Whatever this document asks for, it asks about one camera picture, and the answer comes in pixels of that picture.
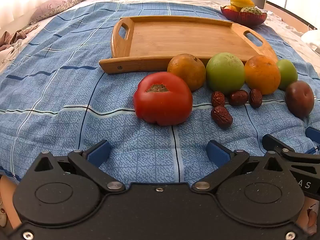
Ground blue checked blanket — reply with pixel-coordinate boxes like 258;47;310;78
0;2;320;183

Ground large green apple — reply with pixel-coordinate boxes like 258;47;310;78
206;52;245;95

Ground red glass bowl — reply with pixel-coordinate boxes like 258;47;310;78
220;6;267;27

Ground green custard apple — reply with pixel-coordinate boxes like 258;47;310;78
240;6;263;15

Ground dull brownish orange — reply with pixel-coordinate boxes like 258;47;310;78
167;54;206;92

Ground white folded cloth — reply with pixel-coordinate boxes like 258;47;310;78
301;30;320;53

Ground dark red apple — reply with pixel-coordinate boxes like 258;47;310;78
285;80;315;119

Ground white garment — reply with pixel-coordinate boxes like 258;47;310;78
0;42;23;64

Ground pink crumpled clothes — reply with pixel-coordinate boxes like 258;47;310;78
0;29;33;52

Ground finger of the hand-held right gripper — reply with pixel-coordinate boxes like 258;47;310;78
262;134;320;173
306;127;320;143

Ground yellow starfruit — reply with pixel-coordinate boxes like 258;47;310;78
230;0;255;8

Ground dried red date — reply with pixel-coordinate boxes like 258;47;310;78
211;106;233;130
211;91;226;107
249;88;263;109
229;90;249;106

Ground small green apple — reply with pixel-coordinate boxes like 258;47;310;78
276;59;298;91

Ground wooden serving tray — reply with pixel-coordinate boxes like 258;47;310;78
98;15;278;75

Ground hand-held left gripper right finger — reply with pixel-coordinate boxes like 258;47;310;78
191;140;288;193

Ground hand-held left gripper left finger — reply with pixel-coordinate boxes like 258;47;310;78
33;139;126;193

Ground bright orange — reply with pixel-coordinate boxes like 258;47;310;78
244;55;281;95

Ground purple floral pillow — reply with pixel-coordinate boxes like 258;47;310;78
30;0;89;24

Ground beige patterned cloth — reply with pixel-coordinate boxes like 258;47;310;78
297;197;320;236

